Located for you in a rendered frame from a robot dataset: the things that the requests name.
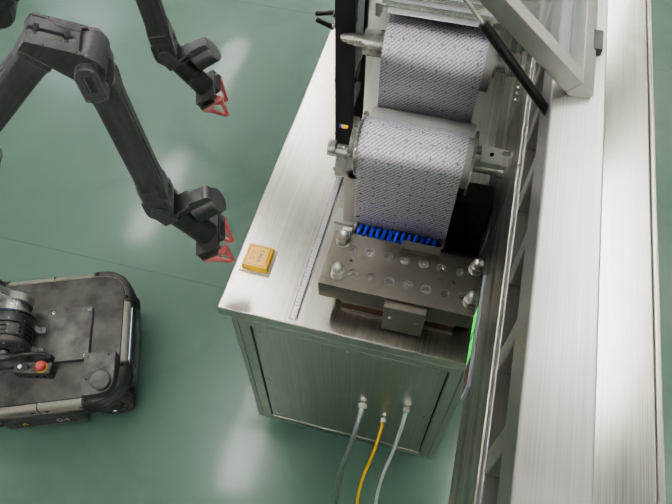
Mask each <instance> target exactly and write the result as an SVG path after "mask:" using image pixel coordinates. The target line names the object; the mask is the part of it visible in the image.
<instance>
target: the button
mask: <svg viewBox="0 0 672 504"><path fill-rule="evenodd" d="M274 254H275V251H274V248H270V247H266V246H261V245H256V244H252V243H250V244H249V246H248V249H247V251H246V254H245V256H244V259H243V261H242V268H243V269H248V270H252V271H257V272H261V273H266V274H267V273H268V270H269V267H270V265H271V262H272V259H273V257H274Z"/></svg>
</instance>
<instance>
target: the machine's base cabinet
mask: <svg viewBox="0 0 672 504"><path fill-rule="evenodd" d="M231 319H232V322H233V325H234V329H235V332H236V336H237V339H238V342H239V346H240V349H241V352H242V356H243V359H244V363H245V366H246V369H247V373H248V376H249V379H250V383H251V386H252V390H253V393H254V396H255V400H256V403H257V406H258V410H259V413H260V415H262V416H267V417H271V418H274V419H278V420H282V421H286V422H290V423H294V424H298V425H302V426H306V427H310V428H314V429H317V430H321V431H325V432H329V433H333V434H337V435H341V436H345V437H349V438H350V436H351V434H352V431H353V428H354V424H355V421H356V418H357V414H358V411H359V409H358V408H357V407H358V403H365V404H367V410H366V411H364V414H363V417H362V421H361V424H360V427H359V430H358V433H357V436H356V439H357V440H360V441H364V442H368V443H372V444H375V442H376V439H377V436H378V433H379V430H380V426H381V423H380V418H386V419H387V422H386V424H384V426H383V430H382V433H381V436H380V440H379V443H378V445H380V446H384V447H388V448H392V447H393V444H394V442H395V439H396V436H397V433H398V431H399V427H400V424H401V421H402V417H403V412H402V409H403V407H405V406H406V407H409V408H410V413H409V414H407V417H406V421H405V424H404V427H403V431H402V434H401V436H400V439H399V442H398V445H397V447H396V450H399V451H403V452H407V453H411V454H415V455H419V456H423V457H428V458H430V459H432V458H433V455H434V453H435V451H436V449H437V447H438V444H439V442H440V440H441V438H442V436H443V433H444V431H445V429H446V427H447V424H448V422H449V420H450V418H451V416H452V413H453V411H454V409H455V407H456V405H457V402H458V400H459V398H460V396H461V393H462V388H463V382H464V375H465V371H462V370H458V369H453V368H449V367H445V366H441V365H436V364H432V363H428V362H424V361H419V360H415V359H411V358H407V357H402V356H398V355H394V354H390V353H385V352H381V351H377V350H373V349H368V348H364V347H360V346H355V345H351V344H347V343H343V342H338V341H334V340H330V339H326V338H321V337H317V336H313V335H309V334H304V333H300V332H296V331H292V330H287V329H283V328H279V327H275V326H270V325H266V324H262V323H258V322H253V321H249V320H245V319H241V318H236V317H232V316H231Z"/></svg>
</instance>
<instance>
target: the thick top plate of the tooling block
mask: <svg viewBox="0 0 672 504"><path fill-rule="evenodd" d="M338 233H339V231H338V230H335V231H334V234H333V237H332V240H331V243H330V246H329V249H328V253H327V256H326V259H325V262H324V265H323V268H322V271H321V275H320V278H319V281H318V293H319V295H322V296H326V297H331V298H335V299H339V300H344V301H348V302H353V303H357V304H362V305H366V306H370V307H375V308H379V309H383V308H384V303H385V300H388V301H393V302H397V303H402V304H406V305H411V306H415V307H420V308H424V309H427V312H426V317H425V319H428V320H433V321H437V322H441V323H446V324H450V325H455V326H459V327H464V328H468V329H472V323H473V317H474V310H475V309H474V310H468V309H466V308H465V307H464V306H463V299H464V298H465V296H466V295H467V294H468V293H469V292H470V291H475V292H478V289H479V287H480V284H481V281H482V276H483V273H482V275H480V276H473V275H471V274H470V273H469V271H468V267H469V265H470V263H471V262H472V261H473V260H474V259H471V258H467V257H462V256H457V255H452V254H447V253H443V252H440V255H439V259H434V258H429V257H424V256H420V255H415V254H410V253H405V252H401V251H400V249H401V244H400V243H395V242H390V241H386V240H381V239H376V238H371V237H366V236H362V235H357V234H352V235H351V237H350V240H351V243H350V245H349V246H348V247H345V248H342V247H339V246H338V245H337V244H336V239H337V235H338ZM335 262H341V263H342V264H343V267H344V270H345V277H344V278H343V279H342V280H334V279H332V278H331V276H330V272H331V267H332V266H333V264H334V263H335Z"/></svg>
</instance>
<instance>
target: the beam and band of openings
mask: <svg viewBox="0 0 672 504"><path fill-rule="evenodd" d="M607 30H608V0H598V16H597V29H594V45H593V47H594V49H595V50H596V60H595V82H594V95H593V96H591V97H589V98H580V97H575V96H569V95H568V94H567V93H566V92H565V91H564V90H563V89H562V88H561V87H560V86H559V85H558V84H557V83H556V82H555V81H554V80H553V78H552V77H551V76H550V75H549V74H548V73H547V72H546V71H545V70H544V69H543V68H542V67H541V66H540V65H539V64H538V63H537V62H536V61H535V60H534V62H533V70H532V78H531V81H532V82H533V84H534V85H535V86H536V88H537V89H538V91H539V92H540V93H541V95H542V96H543V98H544V99H545V100H546V102H547V103H548V107H547V111H546V114H545V116H544V115H543V114H542V112H541V111H540V110H539V108H538V107H537V106H536V104H535V103H534V102H533V100H532V99H531V97H530V96H529V102H528V110H527V118H526V125H525V133H524V141H523V149H522V157H521V165H520V173H519V180H518V188H517V196H516V204H515V212H514V220H513V228H512V236H511V243H510V251H509V259H508V267H507V275H506V283H505V291H504V299H503V306H502V314H501V322H500V330H499V338H498V346H497V354H496V362H495V369H494V377H493V385H492V393H491V401H490V409H489V417H488V424H487V432H486V440H485V448H484V456H483V464H482V472H481V480H480V487H479V495H478V503H477V504H593V480H594V448H595V416H596V384H597V352H598V319H599V287H600V255H601V223H602V191H603V158H604V126H605V94H606V62H607Z"/></svg>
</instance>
